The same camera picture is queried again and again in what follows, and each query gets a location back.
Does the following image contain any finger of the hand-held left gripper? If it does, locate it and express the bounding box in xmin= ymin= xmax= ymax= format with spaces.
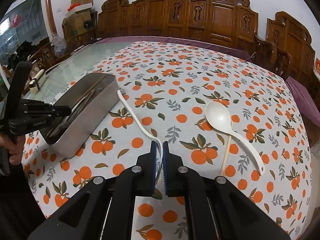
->
xmin=21 ymin=99 xmax=52 ymax=110
xmin=24 ymin=106 xmax=72 ymax=118

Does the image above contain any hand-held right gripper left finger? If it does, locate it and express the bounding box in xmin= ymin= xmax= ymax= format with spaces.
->
xmin=27 ymin=141 xmax=163 ymax=240

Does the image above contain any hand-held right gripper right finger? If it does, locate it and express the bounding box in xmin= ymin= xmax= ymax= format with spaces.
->
xmin=162 ymin=141 xmax=292 ymax=240

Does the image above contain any metal tray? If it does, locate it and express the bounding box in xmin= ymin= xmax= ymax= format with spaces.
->
xmin=40 ymin=72 xmax=118 ymax=159

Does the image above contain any brown wooden chopstick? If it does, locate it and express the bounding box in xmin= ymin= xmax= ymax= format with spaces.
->
xmin=84 ymin=77 xmax=107 ymax=90
xmin=72 ymin=87 xmax=102 ymax=105

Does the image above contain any small white spoon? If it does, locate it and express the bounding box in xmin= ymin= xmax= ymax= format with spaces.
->
xmin=117 ymin=89 xmax=163 ymax=183

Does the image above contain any light wooden chopstick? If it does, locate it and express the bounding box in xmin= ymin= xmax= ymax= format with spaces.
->
xmin=220 ymin=122 xmax=234 ymax=177

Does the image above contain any large white plastic spoon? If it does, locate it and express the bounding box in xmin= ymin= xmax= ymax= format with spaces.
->
xmin=205 ymin=101 xmax=266 ymax=176

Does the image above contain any person's left hand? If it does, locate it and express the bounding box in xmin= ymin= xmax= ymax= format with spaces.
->
xmin=0 ymin=133 xmax=26 ymax=165

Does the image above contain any wooden block with black tape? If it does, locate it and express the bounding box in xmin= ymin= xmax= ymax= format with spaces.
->
xmin=29 ymin=70 xmax=47 ymax=92

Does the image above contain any dark wooden chair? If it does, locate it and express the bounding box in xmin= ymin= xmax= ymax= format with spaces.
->
xmin=30 ymin=40 xmax=54 ymax=71

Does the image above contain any dark clothes pile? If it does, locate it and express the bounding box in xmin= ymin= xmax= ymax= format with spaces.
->
xmin=7 ymin=40 xmax=33 ymax=63

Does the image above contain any clear plastic bag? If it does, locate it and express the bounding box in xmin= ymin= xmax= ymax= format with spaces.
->
xmin=51 ymin=33 xmax=67 ymax=57

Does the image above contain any glass door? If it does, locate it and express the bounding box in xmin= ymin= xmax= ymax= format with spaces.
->
xmin=0 ymin=0 xmax=50 ymax=64

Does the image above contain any large cardboard box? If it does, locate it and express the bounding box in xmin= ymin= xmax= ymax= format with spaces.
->
xmin=62 ymin=9 xmax=92 ymax=40

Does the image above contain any orange print tablecloth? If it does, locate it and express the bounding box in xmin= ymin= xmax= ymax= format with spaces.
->
xmin=21 ymin=41 xmax=313 ymax=240

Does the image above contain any white box with red contents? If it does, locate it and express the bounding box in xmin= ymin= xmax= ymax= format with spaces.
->
xmin=67 ymin=2 xmax=93 ymax=13

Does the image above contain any carved wooden bench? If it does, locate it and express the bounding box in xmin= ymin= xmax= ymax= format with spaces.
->
xmin=96 ymin=0 xmax=259 ymax=51

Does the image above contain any wooden door frame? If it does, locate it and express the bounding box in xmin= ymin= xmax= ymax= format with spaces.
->
xmin=43 ymin=0 xmax=57 ymax=35

